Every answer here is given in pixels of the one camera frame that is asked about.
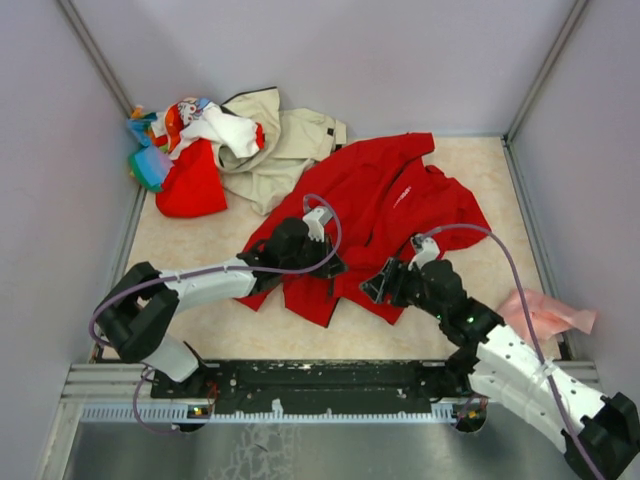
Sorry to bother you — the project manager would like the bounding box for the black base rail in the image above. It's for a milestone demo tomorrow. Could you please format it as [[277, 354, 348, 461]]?
[[151, 360, 472, 415]]

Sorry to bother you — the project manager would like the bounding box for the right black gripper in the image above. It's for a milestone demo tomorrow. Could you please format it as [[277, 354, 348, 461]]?
[[359, 256, 445, 319]]

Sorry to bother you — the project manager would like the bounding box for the red zip jacket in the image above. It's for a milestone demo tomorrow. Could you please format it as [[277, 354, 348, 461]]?
[[246, 133, 490, 327]]

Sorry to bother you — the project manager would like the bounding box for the red cloth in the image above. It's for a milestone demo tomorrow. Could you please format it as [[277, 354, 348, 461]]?
[[155, 139, 227, 218]]

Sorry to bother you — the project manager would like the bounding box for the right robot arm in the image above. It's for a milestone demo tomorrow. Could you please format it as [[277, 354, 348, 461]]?
[[360, 258, 639, 479]]

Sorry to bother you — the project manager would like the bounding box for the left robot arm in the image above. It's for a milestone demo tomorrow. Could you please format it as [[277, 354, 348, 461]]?
[[91, 207, 346, 397]]

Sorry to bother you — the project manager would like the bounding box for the colourful striped cloth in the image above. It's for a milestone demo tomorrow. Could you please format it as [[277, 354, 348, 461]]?
[[126, 106, 173, 193]]

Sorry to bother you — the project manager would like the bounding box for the aluminium frame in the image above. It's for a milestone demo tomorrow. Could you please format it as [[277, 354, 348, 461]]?
[[63, 1, 602, 479]]

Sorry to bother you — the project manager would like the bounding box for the beige jacket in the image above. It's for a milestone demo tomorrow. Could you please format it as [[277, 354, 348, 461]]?
[[216, 87, 347, 215]]

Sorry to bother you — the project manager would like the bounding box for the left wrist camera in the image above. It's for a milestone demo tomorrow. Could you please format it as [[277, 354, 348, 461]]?
[[302, 207, 333, 242]]

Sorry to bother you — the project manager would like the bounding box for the white printed shirt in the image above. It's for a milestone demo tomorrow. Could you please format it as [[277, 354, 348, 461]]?
[[147, 97, 265, 160]]

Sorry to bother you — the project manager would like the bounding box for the pink cloth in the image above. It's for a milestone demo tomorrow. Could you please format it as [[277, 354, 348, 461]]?
[[497, 289, 596, 345]]

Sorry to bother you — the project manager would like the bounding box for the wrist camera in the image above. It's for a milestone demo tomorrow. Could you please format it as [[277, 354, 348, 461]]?
[[409, 234, 441, 270], [302, 207, 333, 242]]

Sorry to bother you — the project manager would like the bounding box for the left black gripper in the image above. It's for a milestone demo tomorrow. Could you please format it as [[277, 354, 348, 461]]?
[[281, 231, 348, 279]]

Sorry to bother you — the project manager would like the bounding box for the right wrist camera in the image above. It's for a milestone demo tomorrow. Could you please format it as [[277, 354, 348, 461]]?
[[409, 234, 441, 270]]

